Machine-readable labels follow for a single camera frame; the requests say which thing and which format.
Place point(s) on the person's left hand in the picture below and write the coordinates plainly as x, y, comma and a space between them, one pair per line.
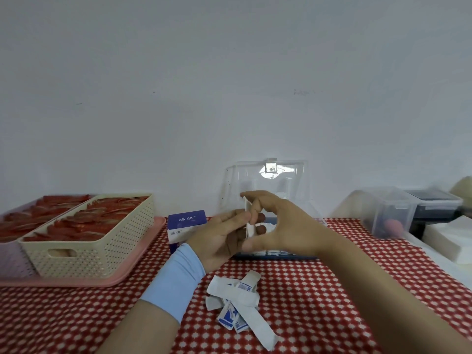
214, 243

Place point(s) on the person's right hand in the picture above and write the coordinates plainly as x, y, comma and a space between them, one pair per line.
295, 228

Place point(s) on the row of bandage stacks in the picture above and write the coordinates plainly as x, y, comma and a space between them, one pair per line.
274, 252

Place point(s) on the blue white cardboard box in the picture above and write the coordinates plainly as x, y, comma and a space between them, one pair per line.
184, 226

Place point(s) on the bundle of bandage wrappers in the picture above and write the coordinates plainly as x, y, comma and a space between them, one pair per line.
249, 230

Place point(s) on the clear storage box blue base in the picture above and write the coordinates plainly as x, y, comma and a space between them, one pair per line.
269, 176

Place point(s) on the pile of bandage strips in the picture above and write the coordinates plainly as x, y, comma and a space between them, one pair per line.
239, 298

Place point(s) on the person's right forearm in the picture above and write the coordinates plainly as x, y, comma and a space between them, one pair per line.
391, 294

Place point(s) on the person's left forearm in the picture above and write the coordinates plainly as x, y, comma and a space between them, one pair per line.
140, 331

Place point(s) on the light blue wristband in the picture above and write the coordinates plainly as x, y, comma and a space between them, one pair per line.
173, 283

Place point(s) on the red white checked tablecloth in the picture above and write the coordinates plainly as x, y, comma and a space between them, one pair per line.
313, 298

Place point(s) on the pink plastic tray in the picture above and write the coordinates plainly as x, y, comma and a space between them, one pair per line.
140, 254

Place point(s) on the clear plastic container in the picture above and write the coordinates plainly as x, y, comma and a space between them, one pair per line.
387, 213

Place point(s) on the cream perforated plastic basket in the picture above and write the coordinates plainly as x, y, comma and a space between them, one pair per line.
103, 254

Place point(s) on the pile of red packets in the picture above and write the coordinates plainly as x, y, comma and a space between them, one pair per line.
92, 221
33, 217

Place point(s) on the black flat object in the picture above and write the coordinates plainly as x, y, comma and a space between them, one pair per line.
435, 197

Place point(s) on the beige round object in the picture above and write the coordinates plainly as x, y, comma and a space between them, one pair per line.
464, 191

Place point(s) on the pink perforated plastic basket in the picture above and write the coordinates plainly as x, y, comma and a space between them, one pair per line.
11, 261

